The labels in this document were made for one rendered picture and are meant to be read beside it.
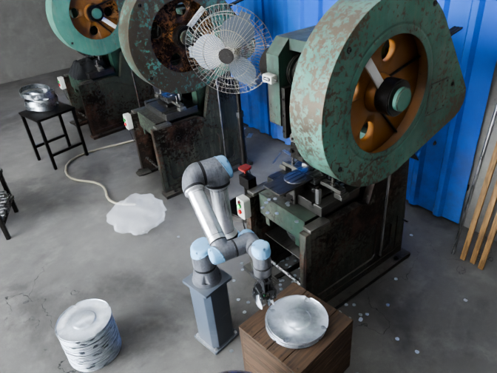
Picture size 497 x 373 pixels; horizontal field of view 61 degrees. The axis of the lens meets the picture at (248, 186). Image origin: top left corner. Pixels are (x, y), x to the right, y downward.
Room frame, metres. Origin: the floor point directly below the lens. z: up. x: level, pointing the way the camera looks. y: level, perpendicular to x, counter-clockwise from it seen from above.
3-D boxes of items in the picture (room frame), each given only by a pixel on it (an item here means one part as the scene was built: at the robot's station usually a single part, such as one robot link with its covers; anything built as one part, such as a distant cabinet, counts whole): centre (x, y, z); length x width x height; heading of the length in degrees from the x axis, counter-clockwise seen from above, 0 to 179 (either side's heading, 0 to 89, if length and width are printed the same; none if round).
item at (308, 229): (1.93, -0.63, 0.45); 0.92 x 0.12 x 0.90; 124
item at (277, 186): (1.97, -0.22, 0.72); 0.25 x 0.14 x 0.14; 124
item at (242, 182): (2.19, 0.00, 0.62); 0.10 x 0.06 x 0.20; 34
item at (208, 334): (1.63, 0.26, 0.23); 0.19 x 0.19 x 0.45; 44
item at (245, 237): (1.39, 0.03, 0.85); 0.11 x 0.11 x 0.08; 23
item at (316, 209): (2.07, -0.36, 0.68); 0.45 x 0.30 x 0.06; 34
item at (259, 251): (1.31, -0.03, 0.85); 0.09 x 0.08 x 0.11; 23
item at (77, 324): (1.61, 0.95, 0.25); 0.29 x 0.29 x 0.01
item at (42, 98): (4.14, 1.97, 0.40); 0.45 x 0.40 x 0.79; 46
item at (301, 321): (1.37, -0.17, 0.39); 0.29 x 0.29 x 0.01
